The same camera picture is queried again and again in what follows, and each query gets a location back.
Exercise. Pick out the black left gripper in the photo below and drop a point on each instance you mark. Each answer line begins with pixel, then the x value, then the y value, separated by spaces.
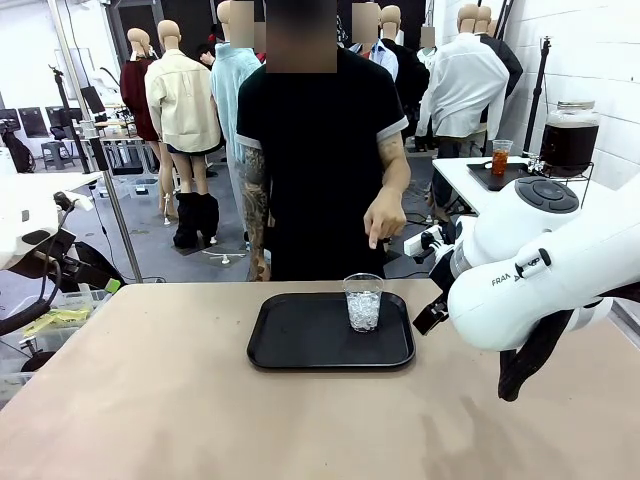
pixel 82 270

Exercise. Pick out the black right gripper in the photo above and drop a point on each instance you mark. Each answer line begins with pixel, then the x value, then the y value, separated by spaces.
pixel 442 270

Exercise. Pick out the tall clear plastic cup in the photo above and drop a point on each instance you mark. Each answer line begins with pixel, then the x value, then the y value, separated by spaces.
pixel 501 160

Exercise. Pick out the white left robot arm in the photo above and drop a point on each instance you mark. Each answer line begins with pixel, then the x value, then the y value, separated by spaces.
pixel 25 225

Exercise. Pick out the person's tattooed right forearm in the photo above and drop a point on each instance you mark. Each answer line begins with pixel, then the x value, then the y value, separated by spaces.
pixel 255 225

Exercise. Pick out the person's left forearm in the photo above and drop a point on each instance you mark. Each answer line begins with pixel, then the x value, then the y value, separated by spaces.
pixel 392 180

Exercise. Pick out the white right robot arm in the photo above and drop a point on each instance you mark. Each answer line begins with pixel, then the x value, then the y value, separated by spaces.
pixel 525 260

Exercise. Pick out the short clear iced cup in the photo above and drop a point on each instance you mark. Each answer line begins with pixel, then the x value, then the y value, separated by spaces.
pixel 363 305

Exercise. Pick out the glass drink dispenser jar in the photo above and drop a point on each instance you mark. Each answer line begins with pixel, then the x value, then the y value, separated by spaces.
pixel 571 140

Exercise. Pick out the person's left hand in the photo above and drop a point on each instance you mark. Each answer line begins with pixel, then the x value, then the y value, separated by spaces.
pixel 385 220

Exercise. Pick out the person's right hand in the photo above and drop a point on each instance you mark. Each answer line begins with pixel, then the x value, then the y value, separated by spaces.
pixel 260 271

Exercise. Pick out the yellow green tape strip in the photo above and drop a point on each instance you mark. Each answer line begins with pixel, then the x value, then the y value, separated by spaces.
pixel 55 320

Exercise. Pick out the clear plastic storage bin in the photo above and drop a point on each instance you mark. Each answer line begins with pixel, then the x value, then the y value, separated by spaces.
pixel 30 330

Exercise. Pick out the black fuzzy boots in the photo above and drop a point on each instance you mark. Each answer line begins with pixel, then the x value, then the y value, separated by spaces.
pixel 197 220

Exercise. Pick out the large black serving tray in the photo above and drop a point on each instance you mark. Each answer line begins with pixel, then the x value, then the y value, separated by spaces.
pixel 310 345

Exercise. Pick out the silver metal pole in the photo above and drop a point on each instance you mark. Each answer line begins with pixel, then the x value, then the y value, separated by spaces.
pixel 100 160

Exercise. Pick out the white side table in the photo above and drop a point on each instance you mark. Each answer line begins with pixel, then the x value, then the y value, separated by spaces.
pixel 455 180

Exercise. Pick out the small black tray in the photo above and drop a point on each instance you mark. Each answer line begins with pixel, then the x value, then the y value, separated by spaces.
pixel 487 180

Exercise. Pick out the black stand with tablet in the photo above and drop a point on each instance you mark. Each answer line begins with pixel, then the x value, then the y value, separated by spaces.
pixel 90 115

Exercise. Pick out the mannequin in red dress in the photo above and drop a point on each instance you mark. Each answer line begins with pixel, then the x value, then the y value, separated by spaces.
pixel 137 100

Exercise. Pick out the mannequin in cream jacket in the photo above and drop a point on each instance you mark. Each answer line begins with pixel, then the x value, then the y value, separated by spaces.
pixel 182 110

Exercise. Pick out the person in black t-shirt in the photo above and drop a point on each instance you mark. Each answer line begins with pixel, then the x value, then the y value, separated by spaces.
pixel 320 165

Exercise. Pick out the mannequin in light blue jacket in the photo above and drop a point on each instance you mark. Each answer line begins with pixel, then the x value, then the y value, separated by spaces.
pixel 227 100

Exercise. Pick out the mannequin in white shirt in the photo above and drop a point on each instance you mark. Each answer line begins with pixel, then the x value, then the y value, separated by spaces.
pixel 465 90

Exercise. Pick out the black tripod stand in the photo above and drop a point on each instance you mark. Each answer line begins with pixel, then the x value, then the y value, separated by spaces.
pixel 537 100

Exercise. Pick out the mannequin in black jacket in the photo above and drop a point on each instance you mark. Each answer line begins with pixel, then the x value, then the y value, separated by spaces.
pixel 507 60

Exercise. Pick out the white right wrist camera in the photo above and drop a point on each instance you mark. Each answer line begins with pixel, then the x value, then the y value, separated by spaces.
pixel 417 244

